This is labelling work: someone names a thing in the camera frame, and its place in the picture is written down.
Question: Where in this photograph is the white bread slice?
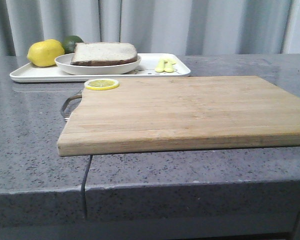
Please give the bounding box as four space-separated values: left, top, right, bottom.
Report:
70 42 138 67

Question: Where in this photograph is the white round plate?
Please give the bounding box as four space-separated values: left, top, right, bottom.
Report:
54 53 142 75

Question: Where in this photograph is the white rectangular tray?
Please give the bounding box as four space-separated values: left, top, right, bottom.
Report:
9 52 192 84

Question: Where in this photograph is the wooden cutting board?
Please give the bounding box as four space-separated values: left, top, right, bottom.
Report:
57 76 300 157

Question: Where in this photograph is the pale yellow toy piece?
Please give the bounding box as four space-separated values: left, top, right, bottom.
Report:
154 58 177 73

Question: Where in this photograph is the lemon slice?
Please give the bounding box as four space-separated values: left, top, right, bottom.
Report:
84 78 120 91

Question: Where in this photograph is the grey curtain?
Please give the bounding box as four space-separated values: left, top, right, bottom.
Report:
0 0 300 56

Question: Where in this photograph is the green lime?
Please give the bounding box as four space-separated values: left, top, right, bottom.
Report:
61 35 84 54

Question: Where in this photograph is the yellow lemon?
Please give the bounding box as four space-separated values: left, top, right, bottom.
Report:
27 39 65 67

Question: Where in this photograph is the metal cutting board handle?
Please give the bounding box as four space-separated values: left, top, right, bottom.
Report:
60 89 83 122

